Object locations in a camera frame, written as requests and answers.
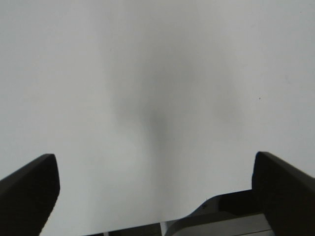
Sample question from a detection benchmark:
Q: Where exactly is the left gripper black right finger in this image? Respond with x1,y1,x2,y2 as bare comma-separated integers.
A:
252,151,315,236

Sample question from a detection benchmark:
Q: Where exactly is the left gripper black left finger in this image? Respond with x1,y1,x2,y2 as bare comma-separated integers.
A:
0,154,60,236

